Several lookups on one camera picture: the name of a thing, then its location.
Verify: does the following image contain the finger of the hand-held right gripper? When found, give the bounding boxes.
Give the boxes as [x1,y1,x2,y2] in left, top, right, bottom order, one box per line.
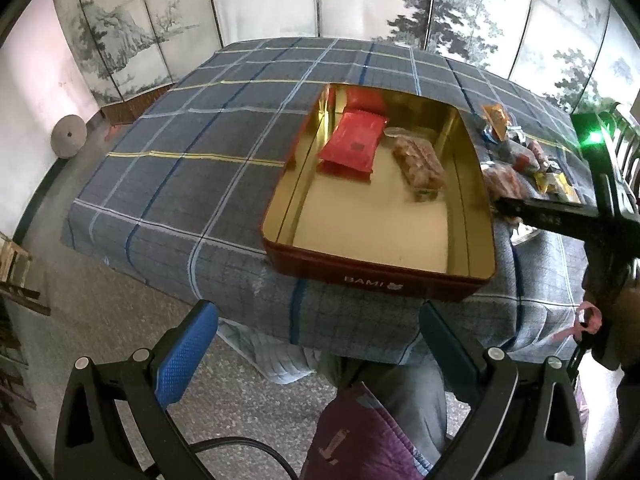
[492,197,599,242]

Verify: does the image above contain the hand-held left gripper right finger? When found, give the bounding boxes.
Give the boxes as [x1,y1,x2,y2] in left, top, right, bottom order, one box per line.
[419,300,587,480]

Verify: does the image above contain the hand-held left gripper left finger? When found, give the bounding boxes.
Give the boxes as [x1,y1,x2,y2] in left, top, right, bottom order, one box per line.
[52,300,221,480]

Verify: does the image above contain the clear bag of reddish snacks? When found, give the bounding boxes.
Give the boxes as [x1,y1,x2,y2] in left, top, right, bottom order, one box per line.
[481,162,528,223]

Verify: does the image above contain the red and gold tin box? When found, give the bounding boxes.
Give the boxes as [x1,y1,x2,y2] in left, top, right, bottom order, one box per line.
[260,82,497,303]

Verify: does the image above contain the small yellow snack packets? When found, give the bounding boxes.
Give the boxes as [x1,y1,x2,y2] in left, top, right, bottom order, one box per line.
[534,170,583,205]

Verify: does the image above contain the grey and red snack packet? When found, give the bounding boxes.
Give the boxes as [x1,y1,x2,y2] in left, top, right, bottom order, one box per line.
[497,137,551,176]

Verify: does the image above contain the dark wooden chair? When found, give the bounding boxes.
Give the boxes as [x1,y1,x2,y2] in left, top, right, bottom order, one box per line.
[612,102,640,191]

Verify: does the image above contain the orange snack packet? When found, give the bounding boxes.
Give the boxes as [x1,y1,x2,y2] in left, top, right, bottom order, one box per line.
[481,103,508,141]

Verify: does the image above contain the clear bag of brown cookies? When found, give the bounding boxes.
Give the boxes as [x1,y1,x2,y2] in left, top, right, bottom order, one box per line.
[385,127,448,203]

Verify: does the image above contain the wooden rack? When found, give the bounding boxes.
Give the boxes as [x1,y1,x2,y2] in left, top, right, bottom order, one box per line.
[0,232,51,317]

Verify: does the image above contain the large red snack packet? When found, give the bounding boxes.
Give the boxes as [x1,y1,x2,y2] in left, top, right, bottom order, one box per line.
[317,110,391,177]

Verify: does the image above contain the small red snack packet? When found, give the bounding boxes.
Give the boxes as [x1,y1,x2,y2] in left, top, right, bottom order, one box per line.
[345,86,388,113]

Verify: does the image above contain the blue plaid tablecloth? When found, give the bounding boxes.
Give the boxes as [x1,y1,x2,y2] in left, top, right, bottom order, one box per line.
[60,37,601,386]

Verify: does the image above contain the round grey disc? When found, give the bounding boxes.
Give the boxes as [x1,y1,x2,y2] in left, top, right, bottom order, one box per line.
[51,115,88,160]

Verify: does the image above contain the ink landscape folding screen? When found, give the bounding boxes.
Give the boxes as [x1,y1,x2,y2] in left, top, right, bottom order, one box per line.
[50,0,640,111]

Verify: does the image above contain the black cable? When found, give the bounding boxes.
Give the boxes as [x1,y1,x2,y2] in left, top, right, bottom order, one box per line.
[190,437,301,480]

